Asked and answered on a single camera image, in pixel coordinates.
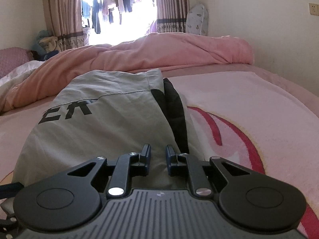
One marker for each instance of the striped brown curtain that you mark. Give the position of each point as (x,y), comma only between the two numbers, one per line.
(63,10)
(172,7)

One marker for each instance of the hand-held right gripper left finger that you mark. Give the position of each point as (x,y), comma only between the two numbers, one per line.
(145,158)

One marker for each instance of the pink duvet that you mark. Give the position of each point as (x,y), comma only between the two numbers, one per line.
(159,52)

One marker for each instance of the white sheet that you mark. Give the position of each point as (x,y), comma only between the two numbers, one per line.
(17,73)

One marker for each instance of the white leaf print cushion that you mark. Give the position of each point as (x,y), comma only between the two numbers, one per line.
(198,20)

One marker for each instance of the pink bed sheet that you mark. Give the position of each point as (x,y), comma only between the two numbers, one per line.
(214,67)

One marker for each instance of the grey and black jacket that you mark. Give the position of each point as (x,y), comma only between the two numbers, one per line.
(99,122)

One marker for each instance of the pile of plush and cloth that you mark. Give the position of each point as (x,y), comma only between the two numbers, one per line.
(46,43)

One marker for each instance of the pink pillow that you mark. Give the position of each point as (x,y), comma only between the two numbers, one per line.
(12,59)

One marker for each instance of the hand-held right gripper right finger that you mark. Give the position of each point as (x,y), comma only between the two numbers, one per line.
(172,159)

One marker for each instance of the row of hanging clothes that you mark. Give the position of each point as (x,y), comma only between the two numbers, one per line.
(114,7)

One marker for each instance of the wall socket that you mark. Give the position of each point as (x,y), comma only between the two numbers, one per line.
(313,9)

